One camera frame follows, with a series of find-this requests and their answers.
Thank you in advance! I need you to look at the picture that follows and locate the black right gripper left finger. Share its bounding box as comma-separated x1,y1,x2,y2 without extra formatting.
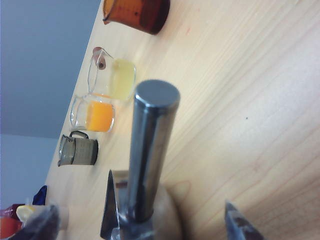
99,169,121,240

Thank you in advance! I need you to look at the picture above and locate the clear beaker with pale juice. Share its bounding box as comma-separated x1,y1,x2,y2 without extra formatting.
87,46,137,102

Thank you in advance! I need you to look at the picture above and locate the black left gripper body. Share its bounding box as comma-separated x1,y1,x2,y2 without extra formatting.
9,204,62,240

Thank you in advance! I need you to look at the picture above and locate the red background object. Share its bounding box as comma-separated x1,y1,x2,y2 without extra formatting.
0,203,25,240

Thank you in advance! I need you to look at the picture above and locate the stainless steel ice scoop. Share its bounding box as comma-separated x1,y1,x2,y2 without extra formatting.
111,79,183,240

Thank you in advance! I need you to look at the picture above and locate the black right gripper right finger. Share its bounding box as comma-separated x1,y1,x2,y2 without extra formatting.
224,199,266,240

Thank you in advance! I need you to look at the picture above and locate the amber glass beaker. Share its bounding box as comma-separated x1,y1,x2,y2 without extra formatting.
102,0,171,36

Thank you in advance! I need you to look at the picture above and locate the smoked grey glass beaker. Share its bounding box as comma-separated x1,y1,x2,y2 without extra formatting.
57,130,99,168

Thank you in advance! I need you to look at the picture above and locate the blue background object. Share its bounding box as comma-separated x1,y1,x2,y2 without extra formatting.
33,184,48,206

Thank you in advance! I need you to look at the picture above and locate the clear beaker with orange juice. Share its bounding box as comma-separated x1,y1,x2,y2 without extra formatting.
70,93,116,133

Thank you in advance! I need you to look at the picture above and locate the yellow lemon slice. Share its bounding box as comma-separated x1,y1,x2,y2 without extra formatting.
15,204,37,222

